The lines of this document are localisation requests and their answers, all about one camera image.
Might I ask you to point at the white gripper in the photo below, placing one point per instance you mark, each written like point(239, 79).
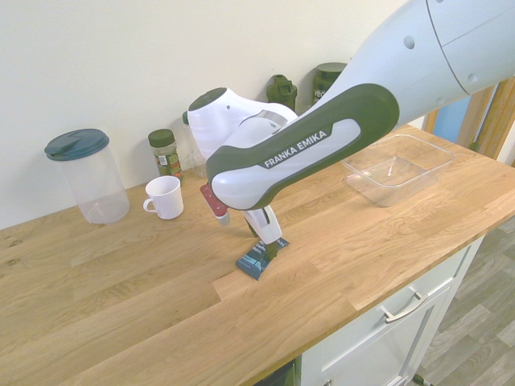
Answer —
point(265, 225)

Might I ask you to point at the dark blue protein bar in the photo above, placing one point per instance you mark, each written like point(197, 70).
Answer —
point(252, 265)

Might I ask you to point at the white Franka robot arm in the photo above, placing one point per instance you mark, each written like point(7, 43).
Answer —
point(301, 153)

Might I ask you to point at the clear square plastic container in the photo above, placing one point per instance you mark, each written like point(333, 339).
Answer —
point(396, 173)

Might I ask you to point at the dark Vega protein tub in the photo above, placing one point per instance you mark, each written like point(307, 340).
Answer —
point(325, 80)

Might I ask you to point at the white mug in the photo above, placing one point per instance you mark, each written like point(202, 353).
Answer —
point(165, 199)

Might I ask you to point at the clear bottle with green cap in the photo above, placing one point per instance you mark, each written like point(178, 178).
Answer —
point(193, 157)

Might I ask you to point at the spice jar with dark lid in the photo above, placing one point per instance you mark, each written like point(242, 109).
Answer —
point(166, 157)

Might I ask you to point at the white kitchen cabinet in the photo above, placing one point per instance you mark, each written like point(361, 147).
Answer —
point(362, 354)

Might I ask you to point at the dark green shaker bottle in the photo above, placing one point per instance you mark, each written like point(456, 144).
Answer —
point(281, 90)

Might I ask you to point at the clear pitcher with teal lid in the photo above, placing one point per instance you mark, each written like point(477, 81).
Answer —
point(96, 181)

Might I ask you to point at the wooden door frame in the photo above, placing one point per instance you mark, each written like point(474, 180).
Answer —
point(497, 116)

